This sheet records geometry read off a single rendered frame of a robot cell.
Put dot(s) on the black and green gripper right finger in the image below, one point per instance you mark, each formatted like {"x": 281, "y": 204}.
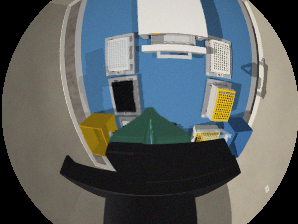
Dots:
{"x": 164, "y": 131}

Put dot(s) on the yellow open-top bin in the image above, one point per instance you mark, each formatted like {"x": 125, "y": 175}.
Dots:
{"x": 93, "y": 134}

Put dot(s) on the blue bench mat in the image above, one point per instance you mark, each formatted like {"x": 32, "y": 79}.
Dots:
{"x": 175, "y": 88}

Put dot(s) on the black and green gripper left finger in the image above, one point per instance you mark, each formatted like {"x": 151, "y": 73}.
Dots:
{"x": 136, "y": 131}

